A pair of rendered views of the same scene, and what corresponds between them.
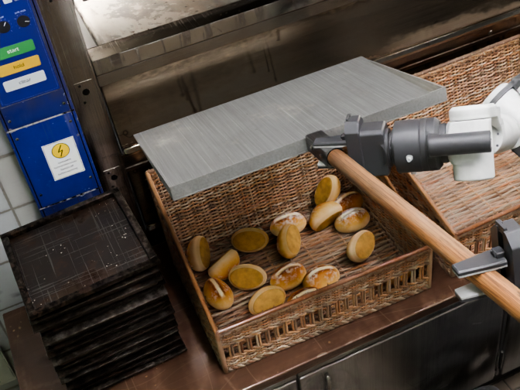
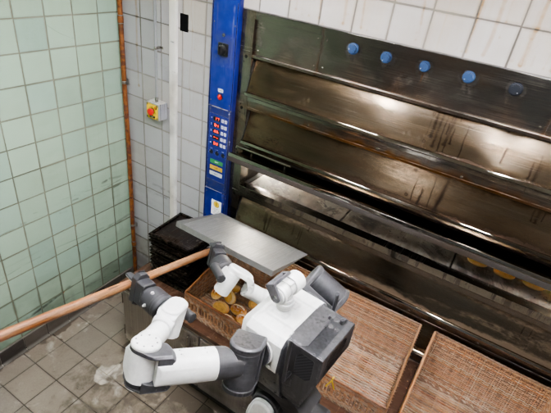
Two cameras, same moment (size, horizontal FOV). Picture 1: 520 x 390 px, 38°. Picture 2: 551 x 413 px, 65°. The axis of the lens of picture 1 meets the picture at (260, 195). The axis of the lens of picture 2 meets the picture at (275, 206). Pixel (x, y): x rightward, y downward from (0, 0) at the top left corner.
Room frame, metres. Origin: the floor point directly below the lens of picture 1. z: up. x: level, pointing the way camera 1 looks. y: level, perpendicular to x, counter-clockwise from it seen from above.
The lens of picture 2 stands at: (0.14, -1.34, 2.39)
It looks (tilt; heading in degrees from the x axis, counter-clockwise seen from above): 32 degrees down; 45
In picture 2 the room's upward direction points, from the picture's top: 8 degrees clockwise
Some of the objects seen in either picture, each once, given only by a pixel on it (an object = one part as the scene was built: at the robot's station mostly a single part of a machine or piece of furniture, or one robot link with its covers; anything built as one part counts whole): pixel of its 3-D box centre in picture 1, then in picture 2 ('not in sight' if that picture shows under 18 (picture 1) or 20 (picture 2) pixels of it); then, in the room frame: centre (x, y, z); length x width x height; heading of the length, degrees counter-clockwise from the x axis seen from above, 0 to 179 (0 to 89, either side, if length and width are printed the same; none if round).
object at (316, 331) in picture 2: not in sight; (293, 345); (0.92, -0.75, 1.27); 0.34 x 0.30 x 0.36; 12
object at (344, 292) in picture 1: (285, 228); (250, 292); (1.35, -0.05, 0.72); 0.56 x 0.49 x 0.28; 106
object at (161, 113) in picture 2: not in sight; (157, 110); (1.29, 0.89, 1.46); 0.10 x 0.07 x 0.10; 107
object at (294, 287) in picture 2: not in sight; (287, 289); (0.91, -0.68, 1.47); 0.10 x 0.07 x 0.09; 12
